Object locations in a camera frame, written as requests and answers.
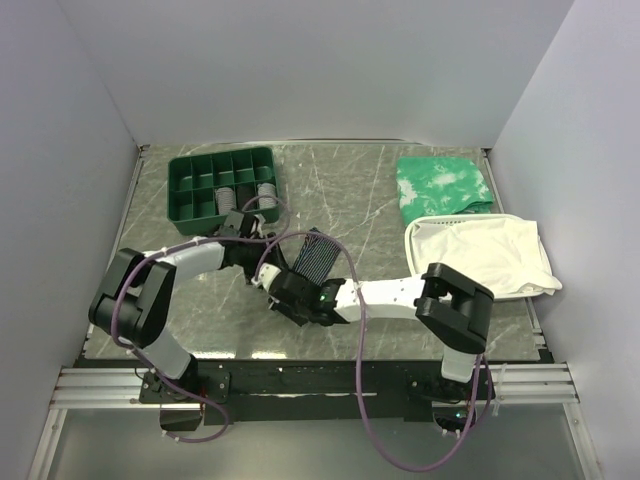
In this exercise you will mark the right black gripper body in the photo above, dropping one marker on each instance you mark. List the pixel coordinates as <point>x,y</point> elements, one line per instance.
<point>298,314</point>

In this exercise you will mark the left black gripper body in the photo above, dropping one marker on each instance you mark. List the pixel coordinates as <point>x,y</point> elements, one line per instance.
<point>254,253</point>

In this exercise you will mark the navy striped underwear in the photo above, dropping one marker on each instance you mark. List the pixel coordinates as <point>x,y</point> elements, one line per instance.
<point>316,258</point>

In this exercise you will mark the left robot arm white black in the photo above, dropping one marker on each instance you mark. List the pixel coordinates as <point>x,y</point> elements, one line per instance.
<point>133,299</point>

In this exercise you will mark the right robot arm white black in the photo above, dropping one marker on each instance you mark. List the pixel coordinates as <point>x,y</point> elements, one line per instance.
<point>455,308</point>

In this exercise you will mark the green compartment organizer tray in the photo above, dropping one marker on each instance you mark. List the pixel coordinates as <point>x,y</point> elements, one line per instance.
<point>204,188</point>

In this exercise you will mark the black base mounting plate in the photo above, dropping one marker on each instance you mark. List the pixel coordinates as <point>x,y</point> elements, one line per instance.
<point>287,390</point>

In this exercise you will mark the green white tie-dye cloth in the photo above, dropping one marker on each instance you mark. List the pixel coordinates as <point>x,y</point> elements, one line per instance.
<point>440,186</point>

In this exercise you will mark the white perforated laundry basket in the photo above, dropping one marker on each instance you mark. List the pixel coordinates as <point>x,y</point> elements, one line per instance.
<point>477,245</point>

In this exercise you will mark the white cloth in basket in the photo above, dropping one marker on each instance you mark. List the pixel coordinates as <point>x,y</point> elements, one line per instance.
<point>533,277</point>

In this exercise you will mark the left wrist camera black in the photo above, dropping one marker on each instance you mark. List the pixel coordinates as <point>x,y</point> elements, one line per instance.
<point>239,224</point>

